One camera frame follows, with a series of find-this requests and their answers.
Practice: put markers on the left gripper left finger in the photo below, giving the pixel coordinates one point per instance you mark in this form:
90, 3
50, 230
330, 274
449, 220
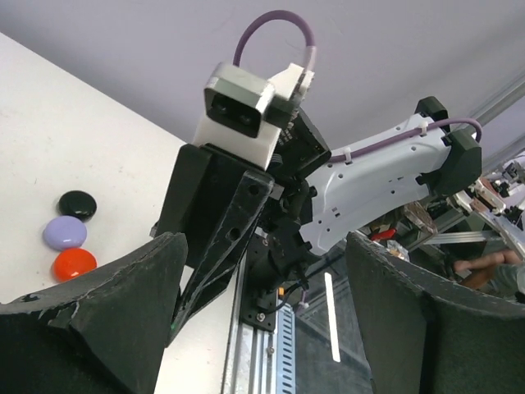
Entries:
103, 332

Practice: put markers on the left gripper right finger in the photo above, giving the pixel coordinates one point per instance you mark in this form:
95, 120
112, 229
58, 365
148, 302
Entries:
425, 334

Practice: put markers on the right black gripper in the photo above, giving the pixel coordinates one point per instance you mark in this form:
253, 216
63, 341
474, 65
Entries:
216, 202

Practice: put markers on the orange round charging case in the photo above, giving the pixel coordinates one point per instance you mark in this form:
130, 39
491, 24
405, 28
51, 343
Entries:
72, 263

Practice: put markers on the lilac round charging case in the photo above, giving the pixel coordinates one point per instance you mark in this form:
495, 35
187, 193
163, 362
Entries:
65, 232

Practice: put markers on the black round charging case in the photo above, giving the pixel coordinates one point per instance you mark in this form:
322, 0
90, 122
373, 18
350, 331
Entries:
78, 204

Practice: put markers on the person's forearm in background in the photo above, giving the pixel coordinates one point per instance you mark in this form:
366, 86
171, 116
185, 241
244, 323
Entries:
488, 261

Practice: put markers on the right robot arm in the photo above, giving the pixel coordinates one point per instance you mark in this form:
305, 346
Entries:
429, 154

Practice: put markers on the right black base bracket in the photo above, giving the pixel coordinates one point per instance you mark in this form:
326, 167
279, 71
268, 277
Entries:
268, 263

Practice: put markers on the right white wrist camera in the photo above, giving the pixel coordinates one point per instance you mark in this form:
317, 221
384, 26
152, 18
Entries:
244, 114

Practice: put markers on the aluminium mounting rail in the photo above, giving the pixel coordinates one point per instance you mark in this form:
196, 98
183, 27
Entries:
251, 357

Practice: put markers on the grey slotted cable duct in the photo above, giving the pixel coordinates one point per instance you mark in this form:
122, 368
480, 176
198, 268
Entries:
285, 351

